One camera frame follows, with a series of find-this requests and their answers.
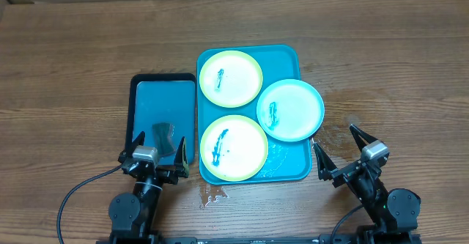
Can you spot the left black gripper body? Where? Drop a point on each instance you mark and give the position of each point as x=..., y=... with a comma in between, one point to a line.
x=167, y=176

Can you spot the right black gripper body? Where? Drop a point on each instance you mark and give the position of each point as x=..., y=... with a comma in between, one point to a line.
x=344, y=173

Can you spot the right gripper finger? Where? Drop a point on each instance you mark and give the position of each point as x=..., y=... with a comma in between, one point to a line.
x=361, y=138
x=325, y=165

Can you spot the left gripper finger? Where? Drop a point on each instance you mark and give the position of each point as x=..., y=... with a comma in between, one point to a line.
x=129, y=149
x=180, y=161

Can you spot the dark green sponge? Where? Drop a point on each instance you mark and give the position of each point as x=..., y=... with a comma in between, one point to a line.
x=162, y=135

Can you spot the yellow-green plate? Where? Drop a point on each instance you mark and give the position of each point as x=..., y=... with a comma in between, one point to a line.
x=233, y=148
x=231, y=79

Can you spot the light blue plate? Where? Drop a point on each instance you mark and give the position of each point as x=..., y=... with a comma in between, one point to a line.
x=290, y=110

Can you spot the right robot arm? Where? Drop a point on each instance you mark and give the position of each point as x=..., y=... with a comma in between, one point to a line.
x=393, y=213

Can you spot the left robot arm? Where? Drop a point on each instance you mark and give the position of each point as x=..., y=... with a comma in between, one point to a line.
x=132, y=214

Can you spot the large teal serving tray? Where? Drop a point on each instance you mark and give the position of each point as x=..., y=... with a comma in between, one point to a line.
x=286, y=161

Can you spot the small dark blue tray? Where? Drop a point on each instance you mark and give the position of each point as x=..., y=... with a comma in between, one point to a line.
x=164, y=97

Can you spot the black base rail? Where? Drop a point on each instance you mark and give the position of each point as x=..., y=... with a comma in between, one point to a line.
x=253, y=240

